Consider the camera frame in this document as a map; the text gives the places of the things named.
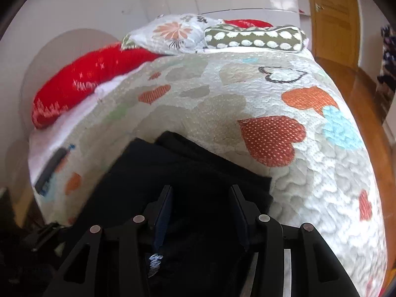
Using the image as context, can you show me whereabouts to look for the red embroidered pillow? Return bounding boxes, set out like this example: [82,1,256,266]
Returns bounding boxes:
[31,43,168,129]

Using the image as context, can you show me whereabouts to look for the white bed sheet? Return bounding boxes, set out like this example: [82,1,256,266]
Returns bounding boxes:
[27,57,161,189]

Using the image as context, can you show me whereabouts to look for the white floral pillow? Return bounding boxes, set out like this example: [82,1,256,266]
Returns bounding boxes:
[121,14,225,55]

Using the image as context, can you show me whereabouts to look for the white round headboard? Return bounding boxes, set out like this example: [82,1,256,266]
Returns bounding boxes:
[6,28,121,174]

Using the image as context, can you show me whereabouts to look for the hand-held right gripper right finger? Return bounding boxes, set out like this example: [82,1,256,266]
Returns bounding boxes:
[228,184,361,297]

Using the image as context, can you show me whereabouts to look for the green dotted bolster pillow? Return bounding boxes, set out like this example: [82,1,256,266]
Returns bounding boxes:
[203,24,309,53]

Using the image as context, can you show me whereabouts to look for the black rectangular device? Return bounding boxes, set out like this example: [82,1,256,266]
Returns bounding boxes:
[34,147,68,196]

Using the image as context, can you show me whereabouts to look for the heart patterned quilt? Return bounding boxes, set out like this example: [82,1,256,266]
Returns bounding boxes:
[39,49,389,297]

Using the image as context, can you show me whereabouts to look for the black pants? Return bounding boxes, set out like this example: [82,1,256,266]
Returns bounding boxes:
[59,131,274,297]

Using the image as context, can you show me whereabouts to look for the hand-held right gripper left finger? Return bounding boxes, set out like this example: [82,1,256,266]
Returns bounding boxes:
[43,185,174,297]

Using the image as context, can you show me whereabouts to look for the wooden door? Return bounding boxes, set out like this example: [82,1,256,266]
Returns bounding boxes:
[305,0,362,67]

